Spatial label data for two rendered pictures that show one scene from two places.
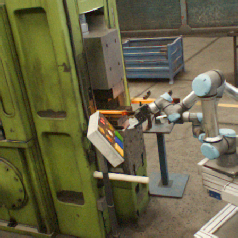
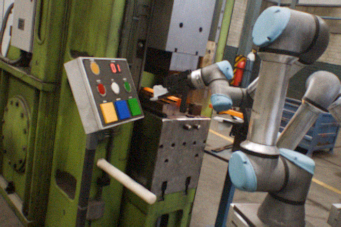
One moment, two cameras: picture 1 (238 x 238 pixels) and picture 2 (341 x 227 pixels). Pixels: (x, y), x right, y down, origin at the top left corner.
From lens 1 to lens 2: 141 cm
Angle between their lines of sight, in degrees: 20
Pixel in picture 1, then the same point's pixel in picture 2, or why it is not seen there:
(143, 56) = (287, 114)
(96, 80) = (156, 34)
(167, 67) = (310, 137)
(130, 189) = (144, 213)
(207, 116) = (260, 95)
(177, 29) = not seen: outside the picture
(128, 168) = (151, 179)
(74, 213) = (61, 207)
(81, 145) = not seen: hidden behind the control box
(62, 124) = not seen: hidden behind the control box
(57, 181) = (63, 155)
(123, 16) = (294, 86)
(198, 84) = (264, 21)
